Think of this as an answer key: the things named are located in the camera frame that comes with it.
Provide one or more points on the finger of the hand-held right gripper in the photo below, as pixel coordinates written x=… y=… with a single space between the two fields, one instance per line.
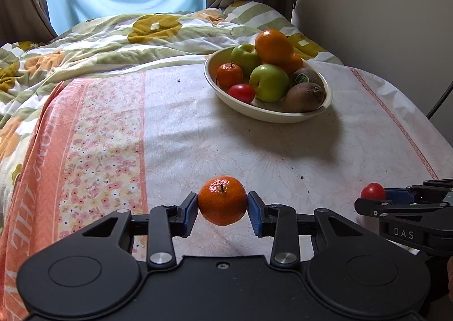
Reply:
x=400 y=195
x=371 y=207

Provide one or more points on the small green apple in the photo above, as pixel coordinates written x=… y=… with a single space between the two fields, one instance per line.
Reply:
x=244 y=57

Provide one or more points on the large orange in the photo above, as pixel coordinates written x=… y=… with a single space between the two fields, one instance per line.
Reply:
x=274 y=47

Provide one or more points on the cream ceramic bowl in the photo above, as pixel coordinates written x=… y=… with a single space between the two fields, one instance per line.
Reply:
x=247 y=111

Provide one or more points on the large green apple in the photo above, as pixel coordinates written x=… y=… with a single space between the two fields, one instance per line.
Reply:
x=270 y=82

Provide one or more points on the medium orange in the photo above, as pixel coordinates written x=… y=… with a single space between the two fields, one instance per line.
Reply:
x=296 y=64

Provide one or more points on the red cherry tomato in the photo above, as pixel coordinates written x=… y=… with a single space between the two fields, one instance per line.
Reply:
x=242 y=93
x=373 y=191

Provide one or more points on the small mandarin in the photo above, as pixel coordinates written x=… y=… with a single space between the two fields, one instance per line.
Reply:
x=222 y=204
x=229 y=75

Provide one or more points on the brown kiwi with sticker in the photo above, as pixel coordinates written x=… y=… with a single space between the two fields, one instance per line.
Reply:
x=313 y=77
x=304 y=98

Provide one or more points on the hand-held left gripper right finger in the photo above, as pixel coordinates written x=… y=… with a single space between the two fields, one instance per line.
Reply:
x=255 y=211

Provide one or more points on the green striped floral quilt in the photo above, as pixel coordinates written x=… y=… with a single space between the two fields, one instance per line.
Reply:
x=106 y=41

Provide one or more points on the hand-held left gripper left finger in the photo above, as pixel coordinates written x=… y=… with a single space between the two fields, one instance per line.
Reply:
x=191 y=211

